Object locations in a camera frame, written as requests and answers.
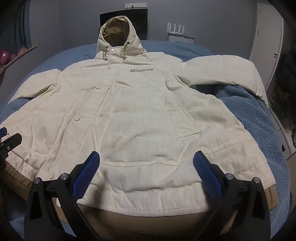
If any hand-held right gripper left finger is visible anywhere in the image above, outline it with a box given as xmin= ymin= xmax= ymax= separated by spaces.
xmin=24 ymin=151 xmax=101 ymax=241

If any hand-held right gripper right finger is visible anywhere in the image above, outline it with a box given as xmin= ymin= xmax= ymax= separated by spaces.
xmin=193 ymin=151 xmax=271 ymax=241

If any cream hooded jacket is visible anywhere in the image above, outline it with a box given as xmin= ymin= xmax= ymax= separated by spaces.
xmin=0 ymin=16 xmax=277 ymax=241

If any pink round object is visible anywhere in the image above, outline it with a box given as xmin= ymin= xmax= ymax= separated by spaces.
xmin=0 ymin=50 xmax=10 ymax=66

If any wooden window sill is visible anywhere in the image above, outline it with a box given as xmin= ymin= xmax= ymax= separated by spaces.
xmin=5 ymin=45 xmax=37 ymax=68

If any blue fleece blanket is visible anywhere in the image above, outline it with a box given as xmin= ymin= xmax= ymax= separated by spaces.
xmin=0 ymin=40 xmax=290 ymax=241

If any blue curtain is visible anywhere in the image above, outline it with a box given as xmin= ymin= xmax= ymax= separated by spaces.
xmin=0 ymin=0 xmax=31 ymax=54

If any white router with antennas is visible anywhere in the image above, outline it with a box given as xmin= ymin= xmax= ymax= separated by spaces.
xmin=167 ymin=22 xmax=194 ymax=36

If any white door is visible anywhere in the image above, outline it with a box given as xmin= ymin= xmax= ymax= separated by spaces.
xmin=248 ymin=2 xmax=284 ymax=70

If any black flat screen television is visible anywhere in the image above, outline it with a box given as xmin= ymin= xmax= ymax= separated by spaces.
xmin=99 ymin=9 xmax=148 ymax=35

